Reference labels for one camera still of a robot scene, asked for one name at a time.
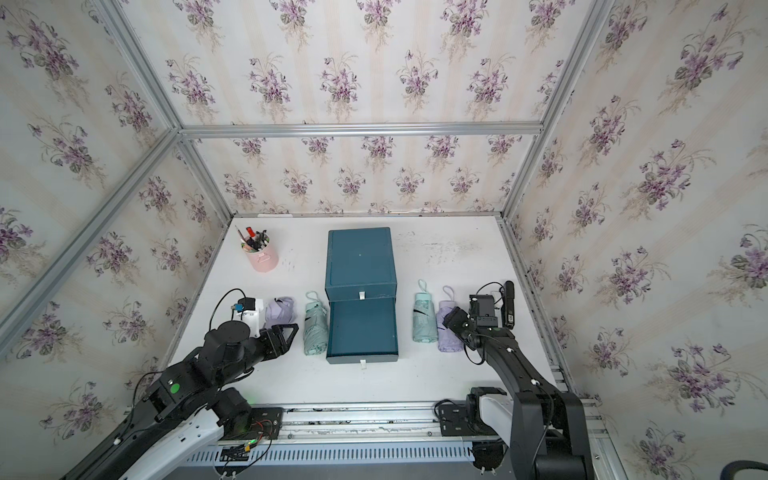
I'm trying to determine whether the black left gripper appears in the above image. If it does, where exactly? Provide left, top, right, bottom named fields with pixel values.
left=212, top=324, right=301, bottom=392

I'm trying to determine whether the teal drawer cabinet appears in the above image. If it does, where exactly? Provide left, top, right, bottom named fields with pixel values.
left=325, top=227, right=399, bottom=364

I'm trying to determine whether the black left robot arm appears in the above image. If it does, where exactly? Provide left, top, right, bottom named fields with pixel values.
left=65, top=318, right=299, bottom=479

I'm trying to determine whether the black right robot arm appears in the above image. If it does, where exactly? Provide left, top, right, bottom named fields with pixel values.
left=433, top=295, right=595, bottom=479

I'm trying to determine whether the black stapler device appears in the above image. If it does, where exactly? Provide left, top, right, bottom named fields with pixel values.
left=490, top=280, right=516, bottom=330

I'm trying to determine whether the pink pen holder cup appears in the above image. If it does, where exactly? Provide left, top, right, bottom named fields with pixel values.
left=237, top=227, right=279, bottom=273

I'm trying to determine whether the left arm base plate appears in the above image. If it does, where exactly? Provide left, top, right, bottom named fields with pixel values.
left=207, top=388, right=285, bottom=441

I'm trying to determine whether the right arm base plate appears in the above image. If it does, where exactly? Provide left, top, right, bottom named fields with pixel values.
left=432, top=387, right=507, bottom=437

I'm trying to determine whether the aluminium front rail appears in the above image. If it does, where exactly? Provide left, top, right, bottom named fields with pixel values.
left=179, top=403, right=601, bottom=448

